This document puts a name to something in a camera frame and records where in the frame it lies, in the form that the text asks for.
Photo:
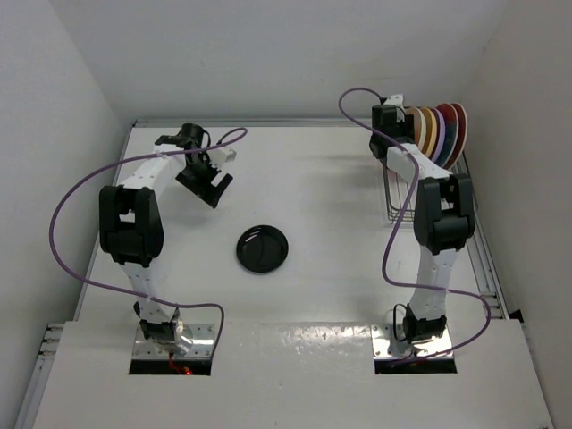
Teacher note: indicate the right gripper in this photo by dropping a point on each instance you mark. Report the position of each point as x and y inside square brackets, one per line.
[407, 126]

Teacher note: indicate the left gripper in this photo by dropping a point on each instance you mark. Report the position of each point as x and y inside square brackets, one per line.
[205, 189]

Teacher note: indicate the orange glossy plate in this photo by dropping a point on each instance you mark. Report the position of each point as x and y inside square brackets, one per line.
[414, 112]

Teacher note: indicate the cream plastic plate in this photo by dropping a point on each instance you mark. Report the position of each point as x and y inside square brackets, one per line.
[426, 129]

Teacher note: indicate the yellow plastic plate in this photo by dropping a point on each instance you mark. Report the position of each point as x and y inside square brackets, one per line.
[434, 133]

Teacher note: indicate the lilac plastic plate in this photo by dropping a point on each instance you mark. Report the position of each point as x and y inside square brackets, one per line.
[441, 134]

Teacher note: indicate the red teal floral plate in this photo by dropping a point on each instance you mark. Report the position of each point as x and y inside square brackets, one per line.
[462, 135]
[451, 132]

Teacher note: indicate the black glossy plate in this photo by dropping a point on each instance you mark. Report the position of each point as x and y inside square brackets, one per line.
[262, 249]

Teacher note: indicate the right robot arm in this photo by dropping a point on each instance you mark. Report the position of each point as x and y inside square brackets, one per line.
[444, 219]

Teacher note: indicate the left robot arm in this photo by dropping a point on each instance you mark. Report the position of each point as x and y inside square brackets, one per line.
[131, 229]

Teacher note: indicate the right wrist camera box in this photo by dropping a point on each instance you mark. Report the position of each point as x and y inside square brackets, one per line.
[396, 100]

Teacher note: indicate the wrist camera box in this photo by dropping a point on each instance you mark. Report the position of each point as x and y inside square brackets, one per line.
[220, 156]
[396, 100]

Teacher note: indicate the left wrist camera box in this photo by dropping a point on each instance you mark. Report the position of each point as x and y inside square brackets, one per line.
[220, 156]

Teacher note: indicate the grey wire dish rack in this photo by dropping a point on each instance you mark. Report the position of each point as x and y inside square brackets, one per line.
[396, 189]

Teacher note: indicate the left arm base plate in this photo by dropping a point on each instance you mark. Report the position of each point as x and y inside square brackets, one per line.
[193, 358]

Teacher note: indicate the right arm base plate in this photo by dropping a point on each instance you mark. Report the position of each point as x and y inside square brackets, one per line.
[393, 357]

